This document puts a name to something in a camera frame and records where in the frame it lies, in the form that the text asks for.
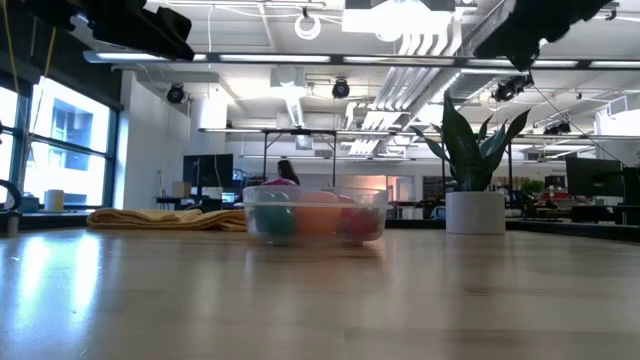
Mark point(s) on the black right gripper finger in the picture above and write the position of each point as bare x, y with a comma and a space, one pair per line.
515, 45

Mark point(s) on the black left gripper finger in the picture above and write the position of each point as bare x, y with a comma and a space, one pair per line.
160, 46

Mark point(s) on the green toy pepper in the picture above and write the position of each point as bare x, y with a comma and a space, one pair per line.
274, 217

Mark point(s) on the orange toy orange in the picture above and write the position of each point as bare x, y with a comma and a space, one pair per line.
318, 216

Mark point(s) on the red toy tomato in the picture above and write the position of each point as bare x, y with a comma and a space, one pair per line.
361, 222

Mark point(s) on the clear plastic tupperware container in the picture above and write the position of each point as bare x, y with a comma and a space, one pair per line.
315, 240

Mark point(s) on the LED light bar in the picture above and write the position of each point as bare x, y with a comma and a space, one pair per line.
280, 58

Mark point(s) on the black computer monitor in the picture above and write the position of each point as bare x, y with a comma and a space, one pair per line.
592, 180
207, 170

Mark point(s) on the large window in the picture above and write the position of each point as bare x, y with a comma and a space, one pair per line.
70, 145

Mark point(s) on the snake plant in white pot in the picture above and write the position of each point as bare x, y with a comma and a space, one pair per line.
475, 215

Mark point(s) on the yellow folded cloth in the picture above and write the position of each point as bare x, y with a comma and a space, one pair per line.
130, 219
225, 221

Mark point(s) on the person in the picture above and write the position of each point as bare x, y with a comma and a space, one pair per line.
287, 172

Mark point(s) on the white cylinder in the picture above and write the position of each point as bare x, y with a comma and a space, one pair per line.
54, 200

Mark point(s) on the black hanging camera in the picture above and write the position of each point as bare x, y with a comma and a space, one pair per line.
510, 90

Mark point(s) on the black background rig frame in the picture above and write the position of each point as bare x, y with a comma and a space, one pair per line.
300, 132

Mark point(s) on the black aluminium table frame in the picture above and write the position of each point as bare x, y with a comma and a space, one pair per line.
550, 227

